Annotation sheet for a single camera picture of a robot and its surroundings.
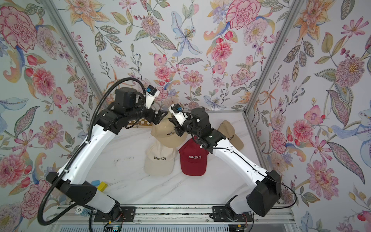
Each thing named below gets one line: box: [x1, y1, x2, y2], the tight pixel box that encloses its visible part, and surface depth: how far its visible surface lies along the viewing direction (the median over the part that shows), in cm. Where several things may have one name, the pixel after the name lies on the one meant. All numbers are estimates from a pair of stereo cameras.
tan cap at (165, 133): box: [150, 112, 188, 149], surface depth 74 cm
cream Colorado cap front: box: [145, 141, 177, 177], surface depth 90 cm
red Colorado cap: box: [178, 136, 210, 177], surface depth 90 cm
